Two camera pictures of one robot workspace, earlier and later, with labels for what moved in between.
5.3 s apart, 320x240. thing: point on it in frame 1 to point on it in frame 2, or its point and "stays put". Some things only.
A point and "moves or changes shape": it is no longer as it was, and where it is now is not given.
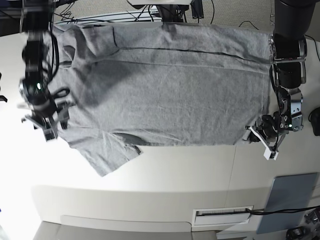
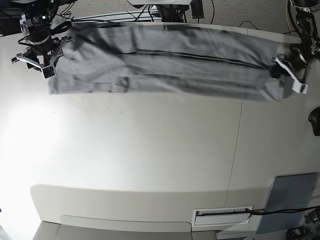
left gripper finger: [270, 152] to [296, 84]
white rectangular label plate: [217, 216] stays put
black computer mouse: [314, 117] stays put
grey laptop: [287, 192] stays put
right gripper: [39, 91] to [42, 46]
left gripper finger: [281, 138] to [306, 74]
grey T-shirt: [137, 85] moves or changes shape
